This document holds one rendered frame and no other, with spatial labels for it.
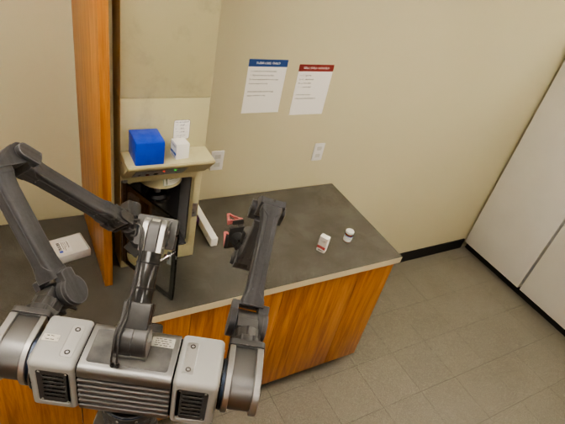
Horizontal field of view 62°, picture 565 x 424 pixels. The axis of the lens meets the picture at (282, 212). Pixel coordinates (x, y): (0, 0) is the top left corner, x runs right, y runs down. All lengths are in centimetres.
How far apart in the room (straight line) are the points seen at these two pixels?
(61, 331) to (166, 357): 23
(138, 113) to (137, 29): 29
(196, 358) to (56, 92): 136
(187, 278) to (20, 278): 65
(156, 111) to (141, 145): 15
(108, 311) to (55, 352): 86
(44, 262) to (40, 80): 97
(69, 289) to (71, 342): 21
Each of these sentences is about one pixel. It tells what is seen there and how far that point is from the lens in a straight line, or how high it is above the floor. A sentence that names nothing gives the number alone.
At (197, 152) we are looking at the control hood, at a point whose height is 151.
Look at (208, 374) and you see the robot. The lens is 108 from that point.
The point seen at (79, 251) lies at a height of 98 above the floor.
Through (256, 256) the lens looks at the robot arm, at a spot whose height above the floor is 155.
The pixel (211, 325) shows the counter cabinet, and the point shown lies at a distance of 217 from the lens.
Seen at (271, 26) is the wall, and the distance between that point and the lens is 229.
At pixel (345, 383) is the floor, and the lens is 309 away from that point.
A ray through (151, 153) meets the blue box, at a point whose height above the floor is 156.
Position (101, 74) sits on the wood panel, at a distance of 155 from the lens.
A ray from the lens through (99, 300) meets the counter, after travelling 201.
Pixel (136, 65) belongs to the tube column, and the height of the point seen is 183.
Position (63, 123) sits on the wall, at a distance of 219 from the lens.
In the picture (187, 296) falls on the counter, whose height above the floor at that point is 94.
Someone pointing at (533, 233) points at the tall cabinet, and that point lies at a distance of 417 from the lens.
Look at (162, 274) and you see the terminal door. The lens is 187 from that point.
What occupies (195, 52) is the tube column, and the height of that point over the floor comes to 187.
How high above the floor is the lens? 241
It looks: 35 degrees down
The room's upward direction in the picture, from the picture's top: 14 degrees clockwise
